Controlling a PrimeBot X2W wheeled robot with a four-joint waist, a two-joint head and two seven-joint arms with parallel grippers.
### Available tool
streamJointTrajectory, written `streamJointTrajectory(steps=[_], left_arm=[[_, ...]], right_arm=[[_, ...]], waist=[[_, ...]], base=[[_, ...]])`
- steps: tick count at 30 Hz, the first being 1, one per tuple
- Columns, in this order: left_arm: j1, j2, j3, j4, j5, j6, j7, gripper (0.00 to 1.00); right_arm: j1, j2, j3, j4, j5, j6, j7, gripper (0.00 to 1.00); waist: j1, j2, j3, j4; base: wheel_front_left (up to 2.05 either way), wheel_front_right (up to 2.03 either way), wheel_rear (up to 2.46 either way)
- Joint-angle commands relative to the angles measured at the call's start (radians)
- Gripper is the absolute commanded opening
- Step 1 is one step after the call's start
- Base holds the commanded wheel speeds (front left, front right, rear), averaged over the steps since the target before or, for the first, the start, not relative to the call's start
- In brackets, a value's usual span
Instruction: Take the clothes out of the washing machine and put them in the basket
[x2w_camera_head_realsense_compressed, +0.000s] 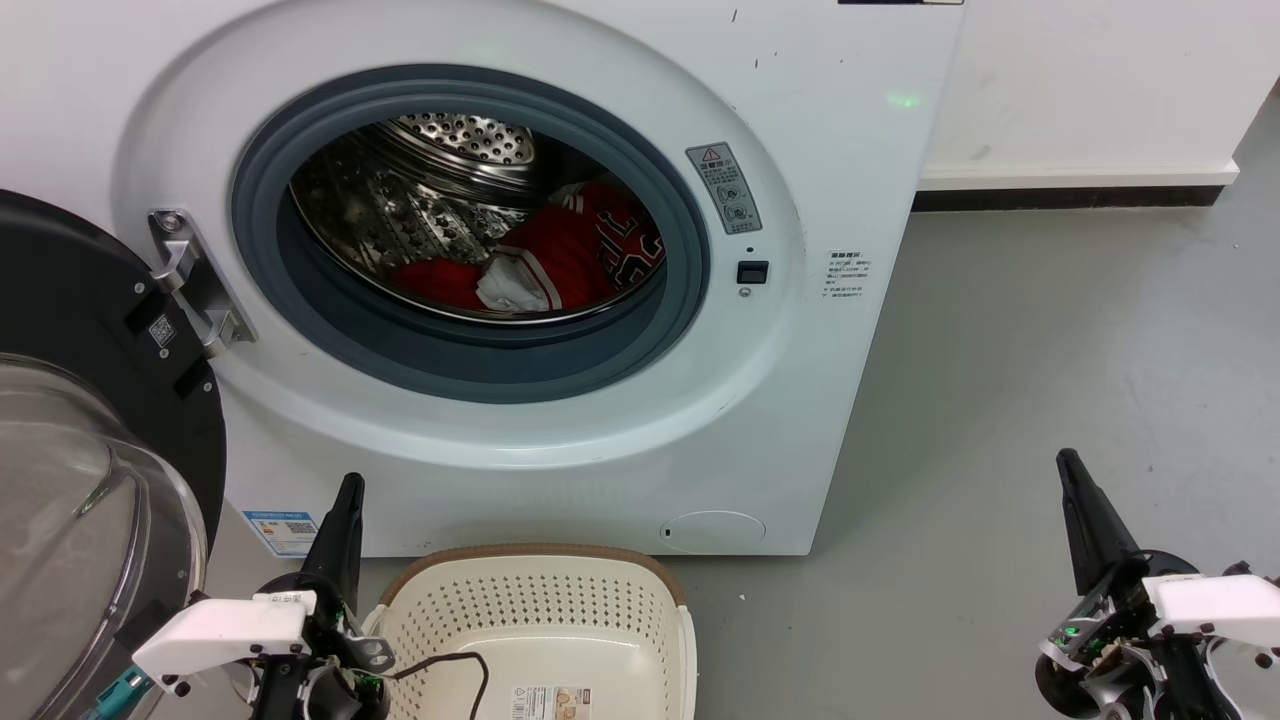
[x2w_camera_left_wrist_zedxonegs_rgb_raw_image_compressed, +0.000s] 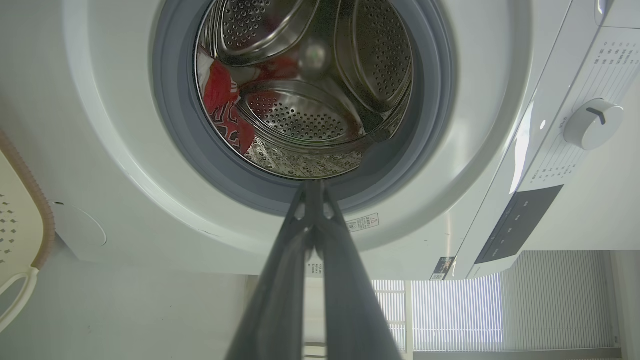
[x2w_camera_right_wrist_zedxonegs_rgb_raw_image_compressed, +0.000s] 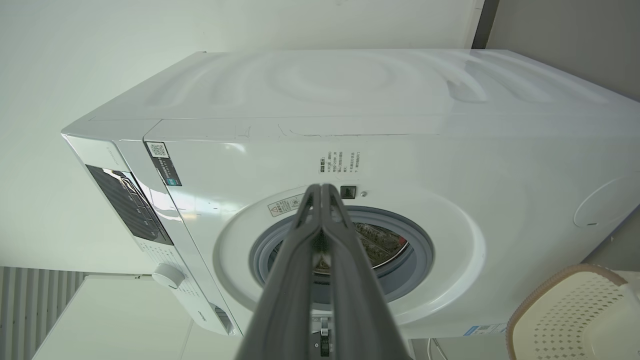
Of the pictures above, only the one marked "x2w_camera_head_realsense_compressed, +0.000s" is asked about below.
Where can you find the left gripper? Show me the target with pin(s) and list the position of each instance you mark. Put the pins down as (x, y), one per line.
(225, 630)

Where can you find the cream plastic laundry basket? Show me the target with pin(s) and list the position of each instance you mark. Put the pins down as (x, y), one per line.
(560, 640)

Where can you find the small printed text label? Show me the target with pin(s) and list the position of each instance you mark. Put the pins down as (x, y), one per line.
(846, 275)

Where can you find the white front-load washing machine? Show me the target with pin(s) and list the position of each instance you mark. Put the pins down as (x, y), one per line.
(820, 400)

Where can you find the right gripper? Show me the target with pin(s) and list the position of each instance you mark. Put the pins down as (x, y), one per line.
(1200, 605)

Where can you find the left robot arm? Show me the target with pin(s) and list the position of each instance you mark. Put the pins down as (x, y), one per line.
(110, 698)

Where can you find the red basketball jersey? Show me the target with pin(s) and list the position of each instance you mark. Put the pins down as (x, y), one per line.
(565, 250)

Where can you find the metal door hinge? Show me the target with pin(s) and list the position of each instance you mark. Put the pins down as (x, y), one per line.
(200, 285)

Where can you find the round filter cover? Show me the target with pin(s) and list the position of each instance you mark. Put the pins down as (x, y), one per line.
(713, 531)

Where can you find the grey warning sticker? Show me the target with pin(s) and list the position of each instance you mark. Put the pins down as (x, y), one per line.
(724, 188)

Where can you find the steel washing machine drum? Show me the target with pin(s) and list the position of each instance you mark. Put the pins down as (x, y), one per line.
(400, 210)

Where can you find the white cloth piece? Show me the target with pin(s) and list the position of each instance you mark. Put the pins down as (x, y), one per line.
(510, 283)

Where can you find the grey rubber door gasket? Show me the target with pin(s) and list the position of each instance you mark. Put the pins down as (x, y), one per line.
(480, 365)

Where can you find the black door latch socket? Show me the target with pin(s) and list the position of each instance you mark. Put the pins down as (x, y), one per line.
(752, 272)

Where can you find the blue energy label sticker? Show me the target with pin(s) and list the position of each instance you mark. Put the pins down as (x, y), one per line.
(283, 532)

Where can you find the white wall ledge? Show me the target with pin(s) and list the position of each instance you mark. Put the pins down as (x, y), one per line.
(1080, 175)

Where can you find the black washer door with glass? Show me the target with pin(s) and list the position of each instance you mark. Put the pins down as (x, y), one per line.
(60, 290)

